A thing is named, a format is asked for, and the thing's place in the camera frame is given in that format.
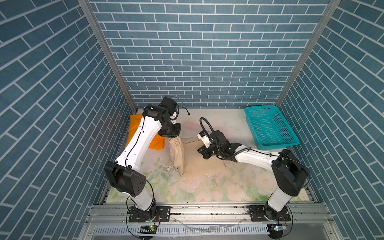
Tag orange shorts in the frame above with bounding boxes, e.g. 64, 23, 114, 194
126, 115, 166, 150

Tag beige shorts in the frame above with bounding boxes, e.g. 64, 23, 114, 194
169, 137, 226, 178

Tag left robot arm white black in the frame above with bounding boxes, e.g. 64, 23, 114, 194
104, 97, 181, 212

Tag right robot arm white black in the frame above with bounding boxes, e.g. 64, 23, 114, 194
198, 131, 310, 221

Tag teal plastic basket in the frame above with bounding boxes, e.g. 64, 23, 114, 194
245, 106, 300, 151

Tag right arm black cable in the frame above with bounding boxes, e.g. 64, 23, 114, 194
199, 116, 311, 238

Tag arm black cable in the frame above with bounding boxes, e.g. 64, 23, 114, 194
199, 116, 311, 238
124, 95, 191, 239

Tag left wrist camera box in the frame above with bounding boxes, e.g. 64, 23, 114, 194
170, 112, 179, 121

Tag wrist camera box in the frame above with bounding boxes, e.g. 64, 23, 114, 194
170, 112, 179, 121
198, 133, 212, 148

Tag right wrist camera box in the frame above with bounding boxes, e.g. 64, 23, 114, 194
198, 133, 212, 148

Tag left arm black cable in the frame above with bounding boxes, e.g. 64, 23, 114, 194
124, 95, 191, 239

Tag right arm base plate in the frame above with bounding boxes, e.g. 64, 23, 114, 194
246, 204, 292, 222

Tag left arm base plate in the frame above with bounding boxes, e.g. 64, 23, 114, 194
128, 206, 171, 223

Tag white vented cable duct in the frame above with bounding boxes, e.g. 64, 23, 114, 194
93, 224, 270, 237

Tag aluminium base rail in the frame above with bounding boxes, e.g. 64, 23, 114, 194
80, 202, 342, 240

